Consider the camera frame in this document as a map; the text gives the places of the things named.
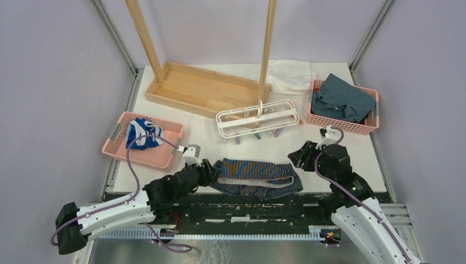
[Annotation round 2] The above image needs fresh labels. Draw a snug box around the white folded cloth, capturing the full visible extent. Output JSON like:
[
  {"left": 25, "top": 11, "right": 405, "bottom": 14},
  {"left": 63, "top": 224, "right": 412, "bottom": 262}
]
[{"left": 266, "top": 59, "right": 318, "bottom": 95}]

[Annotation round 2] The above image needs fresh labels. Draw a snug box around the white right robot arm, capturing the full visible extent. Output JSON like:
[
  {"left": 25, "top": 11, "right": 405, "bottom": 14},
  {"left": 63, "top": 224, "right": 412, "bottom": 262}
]
[{"left": 288, "top": 141, "right": 421, "bottom": 263}]

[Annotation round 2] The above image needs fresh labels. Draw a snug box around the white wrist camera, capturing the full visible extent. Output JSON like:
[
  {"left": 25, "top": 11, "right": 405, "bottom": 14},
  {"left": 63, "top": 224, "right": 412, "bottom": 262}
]
[
  {"left": 177, "top": 145, "right": 201, "bottom": 166},
  {"left": 316, "top": 125, "right": 344, "bottom": 150}
]

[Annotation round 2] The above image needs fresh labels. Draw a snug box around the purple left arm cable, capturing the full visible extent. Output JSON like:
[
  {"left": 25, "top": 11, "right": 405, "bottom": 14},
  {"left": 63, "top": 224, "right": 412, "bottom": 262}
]
[{"left": 50, "top": 135, "right": 193, "bottom": 254}]

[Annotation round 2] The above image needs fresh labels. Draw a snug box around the pink basket right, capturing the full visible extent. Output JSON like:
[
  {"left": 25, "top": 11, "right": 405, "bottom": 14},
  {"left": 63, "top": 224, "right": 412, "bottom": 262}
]
[{"left": 306, "top": 75, "right": 380, "bottom": 135}]

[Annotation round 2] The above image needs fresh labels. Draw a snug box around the white plastic clip hanger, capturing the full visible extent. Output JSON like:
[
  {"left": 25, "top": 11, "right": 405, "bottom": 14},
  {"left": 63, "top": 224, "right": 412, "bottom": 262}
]
[{"left": 215, "top": 100, "right": 302, "bottom": 142}]

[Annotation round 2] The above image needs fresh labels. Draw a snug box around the navy striped boxer underwear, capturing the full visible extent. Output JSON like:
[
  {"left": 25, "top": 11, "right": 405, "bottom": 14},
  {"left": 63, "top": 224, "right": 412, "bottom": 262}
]
[{"left": 213, "top": 158, "right": 303, "bottom": 201}]

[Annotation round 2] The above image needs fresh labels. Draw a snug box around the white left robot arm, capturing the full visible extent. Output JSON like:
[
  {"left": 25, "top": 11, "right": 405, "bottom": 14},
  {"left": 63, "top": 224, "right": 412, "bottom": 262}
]
[{"left": 50, "top": 159, "right": 221, "bottom": 255}]

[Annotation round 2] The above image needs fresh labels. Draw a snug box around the pink basket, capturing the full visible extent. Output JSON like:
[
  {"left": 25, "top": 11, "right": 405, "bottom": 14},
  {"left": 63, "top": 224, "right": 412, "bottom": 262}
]
[
  {"left": 102, "top": 112, "right": 185, "bottom": 171},
  {"left": 306, "top": 75, "right": 380, "bottom": 135}
]

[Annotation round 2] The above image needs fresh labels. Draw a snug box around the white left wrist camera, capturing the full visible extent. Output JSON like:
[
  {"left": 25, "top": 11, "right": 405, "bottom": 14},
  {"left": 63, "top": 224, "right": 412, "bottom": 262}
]
[{"left": 177, "top": 145, "right": 201, "bottom": 166}]

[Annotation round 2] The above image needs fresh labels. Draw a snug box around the teal grey underwear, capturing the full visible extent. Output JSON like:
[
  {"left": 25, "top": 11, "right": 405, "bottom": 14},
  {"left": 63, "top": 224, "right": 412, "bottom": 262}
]
[{"left": 310, "top": 74, "right": 376, "bottom": 123}]

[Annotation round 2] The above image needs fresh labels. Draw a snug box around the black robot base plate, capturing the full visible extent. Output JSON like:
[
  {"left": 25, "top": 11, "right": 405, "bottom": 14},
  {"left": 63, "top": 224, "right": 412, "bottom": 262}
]
[{"left": 151, "top": 193, "right": 334, "bottom": 235}]

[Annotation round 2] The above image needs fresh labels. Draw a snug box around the pink basket left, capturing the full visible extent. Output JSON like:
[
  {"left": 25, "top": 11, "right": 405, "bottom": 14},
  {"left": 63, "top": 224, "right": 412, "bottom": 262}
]
[{"left": 102, "top": 112, "right": 185, "bottom": 171}]

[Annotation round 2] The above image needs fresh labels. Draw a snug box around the wooden hanger rack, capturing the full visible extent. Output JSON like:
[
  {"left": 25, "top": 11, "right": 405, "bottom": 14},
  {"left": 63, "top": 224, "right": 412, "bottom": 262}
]
[{"left": 126, "top": 1, "right": 277, "bottom": 118}]

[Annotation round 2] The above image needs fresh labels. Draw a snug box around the white slotted cable duct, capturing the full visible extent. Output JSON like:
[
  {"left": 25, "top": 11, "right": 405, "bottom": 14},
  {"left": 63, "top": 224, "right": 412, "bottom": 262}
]
[{"left": 98, "top": 227, "right": 325, "bottom": 242}]

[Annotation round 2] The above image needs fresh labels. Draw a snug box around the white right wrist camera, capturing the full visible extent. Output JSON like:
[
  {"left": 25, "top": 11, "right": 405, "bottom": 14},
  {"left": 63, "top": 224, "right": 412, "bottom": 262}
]
[{"left": 316, "top": 125, "right": 344, "bottom": 150}]

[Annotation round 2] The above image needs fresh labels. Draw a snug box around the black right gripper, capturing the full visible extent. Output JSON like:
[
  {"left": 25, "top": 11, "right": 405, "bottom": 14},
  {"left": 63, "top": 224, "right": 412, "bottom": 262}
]
[{"left": 287, "top": 140, "right": 335, "bottom": 182}]

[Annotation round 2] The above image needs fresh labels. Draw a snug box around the blue white underwear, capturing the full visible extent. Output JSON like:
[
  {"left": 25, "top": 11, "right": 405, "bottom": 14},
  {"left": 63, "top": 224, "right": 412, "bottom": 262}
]
[{"left": 126, "top": 118, "right": 164, "bottom": 150}]

